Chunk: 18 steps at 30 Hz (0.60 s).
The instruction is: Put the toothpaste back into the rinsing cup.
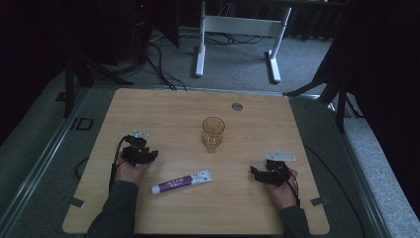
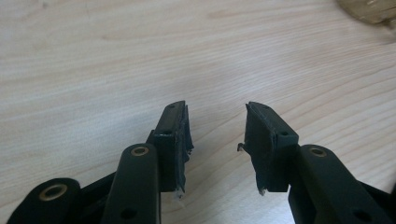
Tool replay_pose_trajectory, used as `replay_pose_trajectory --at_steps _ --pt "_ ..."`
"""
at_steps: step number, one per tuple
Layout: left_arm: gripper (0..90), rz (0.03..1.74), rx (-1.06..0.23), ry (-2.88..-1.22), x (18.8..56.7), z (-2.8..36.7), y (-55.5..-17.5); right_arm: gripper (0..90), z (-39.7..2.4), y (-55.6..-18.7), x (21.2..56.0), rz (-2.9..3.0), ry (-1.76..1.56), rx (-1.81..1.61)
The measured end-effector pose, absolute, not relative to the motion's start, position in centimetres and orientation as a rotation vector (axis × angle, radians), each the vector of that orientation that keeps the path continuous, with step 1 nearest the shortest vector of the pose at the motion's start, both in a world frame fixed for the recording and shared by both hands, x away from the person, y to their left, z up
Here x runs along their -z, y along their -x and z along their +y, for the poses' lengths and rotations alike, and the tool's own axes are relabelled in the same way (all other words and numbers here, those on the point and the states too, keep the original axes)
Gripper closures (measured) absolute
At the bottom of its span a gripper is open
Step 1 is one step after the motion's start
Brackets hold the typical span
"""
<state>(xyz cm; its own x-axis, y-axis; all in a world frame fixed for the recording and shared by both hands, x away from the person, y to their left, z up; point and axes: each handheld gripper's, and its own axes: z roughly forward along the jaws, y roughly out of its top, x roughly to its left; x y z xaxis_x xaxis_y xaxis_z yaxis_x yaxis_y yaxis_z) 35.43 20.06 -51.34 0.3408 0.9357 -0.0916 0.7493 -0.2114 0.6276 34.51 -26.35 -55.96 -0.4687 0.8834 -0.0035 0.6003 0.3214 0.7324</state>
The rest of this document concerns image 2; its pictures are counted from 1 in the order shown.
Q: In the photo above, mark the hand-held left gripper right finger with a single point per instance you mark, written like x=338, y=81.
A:
x=268, y=146

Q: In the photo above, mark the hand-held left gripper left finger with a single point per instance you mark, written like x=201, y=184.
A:
x=170, y=146

